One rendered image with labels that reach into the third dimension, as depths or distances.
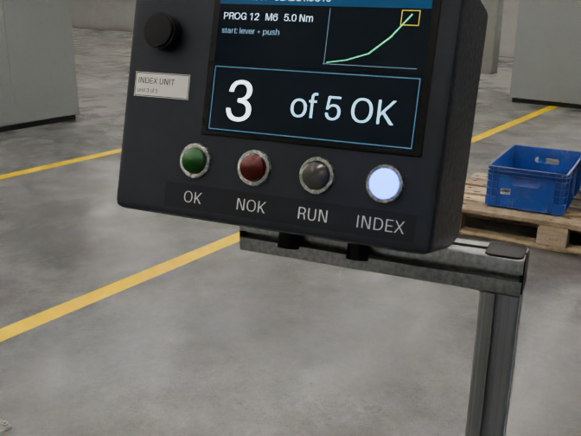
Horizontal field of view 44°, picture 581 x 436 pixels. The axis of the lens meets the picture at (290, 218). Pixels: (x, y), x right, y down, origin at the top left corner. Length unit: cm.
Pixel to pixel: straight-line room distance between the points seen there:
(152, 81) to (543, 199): 336
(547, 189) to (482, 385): 325
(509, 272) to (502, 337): 5
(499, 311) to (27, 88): 633
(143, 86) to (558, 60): 785
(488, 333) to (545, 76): 785
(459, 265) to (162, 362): 206
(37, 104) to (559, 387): 534
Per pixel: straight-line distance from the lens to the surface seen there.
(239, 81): 54
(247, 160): 53
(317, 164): 51
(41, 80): 684
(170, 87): 57
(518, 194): 386
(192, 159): 55
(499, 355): 59
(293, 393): 236
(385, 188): 49
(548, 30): 837
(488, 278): 56
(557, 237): 377
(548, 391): 253
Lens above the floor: 125
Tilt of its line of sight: 18 degrees down
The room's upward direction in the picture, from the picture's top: 1 degrees clockwise
